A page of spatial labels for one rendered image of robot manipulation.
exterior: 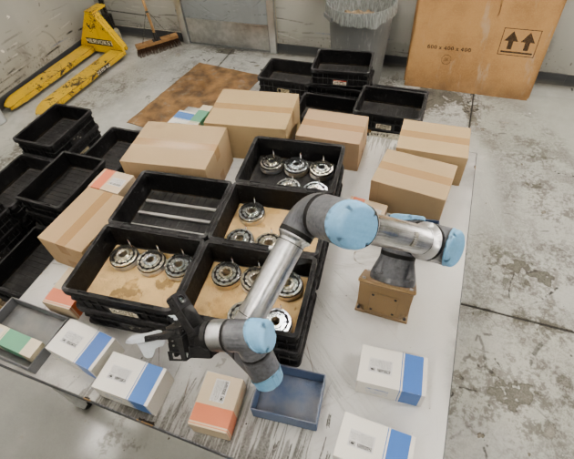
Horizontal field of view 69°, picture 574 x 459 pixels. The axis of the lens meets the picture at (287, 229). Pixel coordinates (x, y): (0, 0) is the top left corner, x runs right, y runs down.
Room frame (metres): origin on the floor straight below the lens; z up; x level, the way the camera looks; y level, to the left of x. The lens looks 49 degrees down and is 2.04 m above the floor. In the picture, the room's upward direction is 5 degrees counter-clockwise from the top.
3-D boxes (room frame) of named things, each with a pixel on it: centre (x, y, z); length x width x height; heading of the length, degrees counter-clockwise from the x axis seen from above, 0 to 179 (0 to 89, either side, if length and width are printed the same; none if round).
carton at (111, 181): (1.40, 0.74, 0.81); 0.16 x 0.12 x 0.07; 64
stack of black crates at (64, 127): (2.30, 1.39, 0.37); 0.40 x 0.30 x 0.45; 156
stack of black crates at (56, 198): (1.77, 1.19, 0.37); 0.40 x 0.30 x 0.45; 156
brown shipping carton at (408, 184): (1.26, -0.55, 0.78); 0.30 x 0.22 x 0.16; 60
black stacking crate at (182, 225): (1.16, 0.43, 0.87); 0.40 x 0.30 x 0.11; 72
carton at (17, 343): (0.73, 0.99, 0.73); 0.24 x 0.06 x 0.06; 64
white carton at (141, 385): (0.54, 0.53, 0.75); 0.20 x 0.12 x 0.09; 67
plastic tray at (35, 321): (0.76, 0.98, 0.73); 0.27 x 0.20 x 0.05; 65
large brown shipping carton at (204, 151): (1.56, 0.47, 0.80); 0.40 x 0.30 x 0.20; 74
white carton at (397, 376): (0.48, -0.28, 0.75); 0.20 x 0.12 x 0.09; 71
